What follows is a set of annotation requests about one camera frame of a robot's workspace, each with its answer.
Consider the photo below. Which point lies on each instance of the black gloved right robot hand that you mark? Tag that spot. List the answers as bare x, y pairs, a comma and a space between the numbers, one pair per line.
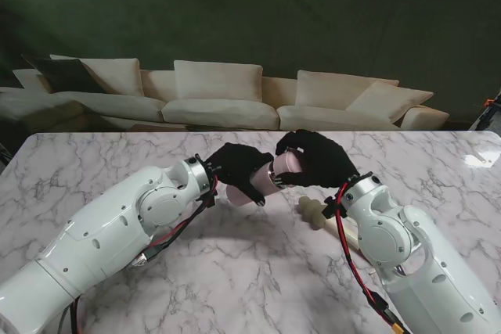
321, 162

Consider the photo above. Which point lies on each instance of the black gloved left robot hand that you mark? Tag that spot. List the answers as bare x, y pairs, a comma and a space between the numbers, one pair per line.
238, 166

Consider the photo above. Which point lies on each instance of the pink thermos body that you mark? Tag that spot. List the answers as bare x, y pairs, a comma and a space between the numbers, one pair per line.
254, 187

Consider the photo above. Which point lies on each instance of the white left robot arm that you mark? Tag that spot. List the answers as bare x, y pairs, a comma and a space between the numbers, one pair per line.
98, 240

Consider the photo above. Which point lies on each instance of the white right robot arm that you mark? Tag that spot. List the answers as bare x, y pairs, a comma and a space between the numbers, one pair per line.
422, 256

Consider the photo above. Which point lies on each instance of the cream sofa seat cushion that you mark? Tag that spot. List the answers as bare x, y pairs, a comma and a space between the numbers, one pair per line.
332, 119
113, 107
219, 113

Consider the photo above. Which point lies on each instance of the cream fabric sofa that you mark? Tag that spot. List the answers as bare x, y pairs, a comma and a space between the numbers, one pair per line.
219, 113

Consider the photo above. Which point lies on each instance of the cream sofa back pillow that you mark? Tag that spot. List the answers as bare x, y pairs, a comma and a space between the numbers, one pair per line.
391, 101
329, 89
217, 80
117, 76

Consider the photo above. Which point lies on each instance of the black stand with orange clip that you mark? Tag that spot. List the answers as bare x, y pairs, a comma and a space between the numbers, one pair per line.
489, 113

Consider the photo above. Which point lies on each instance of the dark grey throw pillow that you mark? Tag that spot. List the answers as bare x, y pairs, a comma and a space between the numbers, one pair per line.
70, 76

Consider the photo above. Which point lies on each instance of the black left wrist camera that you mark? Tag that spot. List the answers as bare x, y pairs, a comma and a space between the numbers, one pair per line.
207, 201

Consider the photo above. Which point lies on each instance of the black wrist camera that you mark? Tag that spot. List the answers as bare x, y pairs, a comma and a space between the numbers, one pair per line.
330, 209
207, 201

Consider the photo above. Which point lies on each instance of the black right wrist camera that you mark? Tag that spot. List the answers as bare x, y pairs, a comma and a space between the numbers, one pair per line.
330, 209

